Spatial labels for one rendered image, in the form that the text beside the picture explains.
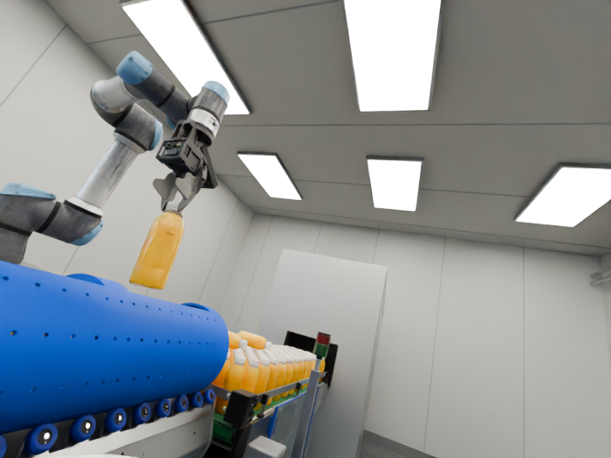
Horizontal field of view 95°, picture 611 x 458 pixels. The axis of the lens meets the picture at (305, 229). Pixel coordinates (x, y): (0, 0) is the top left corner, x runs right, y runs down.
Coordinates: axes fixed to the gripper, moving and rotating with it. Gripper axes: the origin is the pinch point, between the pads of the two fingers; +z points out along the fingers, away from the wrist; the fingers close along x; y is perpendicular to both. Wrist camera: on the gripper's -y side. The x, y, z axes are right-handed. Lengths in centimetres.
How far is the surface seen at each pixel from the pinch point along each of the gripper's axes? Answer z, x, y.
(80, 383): 36.3, -2.1, 2.0
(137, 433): 49, -7, -21
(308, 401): 43, 15, -89
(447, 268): -146, 118, -459
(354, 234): -196, -46, -456
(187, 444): 55, -6, -42
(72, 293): 22.3, -5.0, 8.6
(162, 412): 45, -7, -27
